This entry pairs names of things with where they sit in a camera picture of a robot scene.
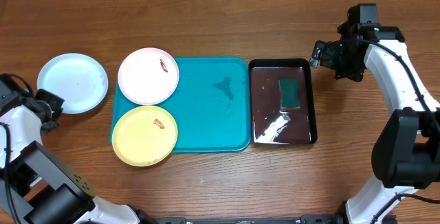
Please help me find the light blue plate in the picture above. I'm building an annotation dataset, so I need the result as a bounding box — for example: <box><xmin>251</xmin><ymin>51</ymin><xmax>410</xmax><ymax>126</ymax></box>
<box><xmin>37</xmin><ymin>53</ymin><xmax>109</xmax><ymax>114</ymax></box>

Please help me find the green scrub sponge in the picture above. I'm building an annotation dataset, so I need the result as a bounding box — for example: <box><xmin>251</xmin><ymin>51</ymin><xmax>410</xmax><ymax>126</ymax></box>
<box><xmin>278</xmin><ymin>78</ymin><xmax>300</xmax><ymax>109</ymax></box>

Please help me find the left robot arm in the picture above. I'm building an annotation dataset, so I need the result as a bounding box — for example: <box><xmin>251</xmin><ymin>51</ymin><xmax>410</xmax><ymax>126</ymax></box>
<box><xmin>1</xmin><ymin>86</ymin><xmax>143</xmax><ymax>224</ymax></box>

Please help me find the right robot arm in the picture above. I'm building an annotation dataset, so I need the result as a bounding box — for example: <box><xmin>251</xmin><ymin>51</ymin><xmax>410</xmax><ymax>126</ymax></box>
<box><xmin>309</xmin><ymin>24</ymin><xmax>439</xmax><ymax>223</ymax></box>

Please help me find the teal plastic tray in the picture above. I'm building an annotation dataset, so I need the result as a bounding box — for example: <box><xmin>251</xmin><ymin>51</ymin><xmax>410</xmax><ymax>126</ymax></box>
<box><xmin>109</xmin><ymin>57</ymin><xmax>252</xmax><ymax>154</ymax></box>

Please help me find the yellow plate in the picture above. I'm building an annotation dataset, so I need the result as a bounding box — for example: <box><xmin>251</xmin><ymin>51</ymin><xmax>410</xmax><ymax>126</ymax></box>
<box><xmin>111</xmin><ymin>106</ymin><xmax>178</xmax><ymax>167</ymax></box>

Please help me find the black water basin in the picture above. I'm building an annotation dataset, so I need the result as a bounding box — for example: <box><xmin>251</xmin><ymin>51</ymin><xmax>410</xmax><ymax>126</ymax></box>
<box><xmin>249</xmin><ymin>58</ymin><xmax>318</xmax><ymax>145</ymax></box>

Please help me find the pink plate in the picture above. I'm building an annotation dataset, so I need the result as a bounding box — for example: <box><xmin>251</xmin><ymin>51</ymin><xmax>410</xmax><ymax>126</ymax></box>
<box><xmin>118</xmin><ymin>47</ymin><xmax>179</xmax><ymax>105</ymax></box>

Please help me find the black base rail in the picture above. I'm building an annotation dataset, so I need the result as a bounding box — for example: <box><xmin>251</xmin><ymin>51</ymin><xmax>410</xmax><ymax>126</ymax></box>
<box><xmin>146</xmin><ymin>214</ymin><xmax>349</xmax><ymax>224</ymax></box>

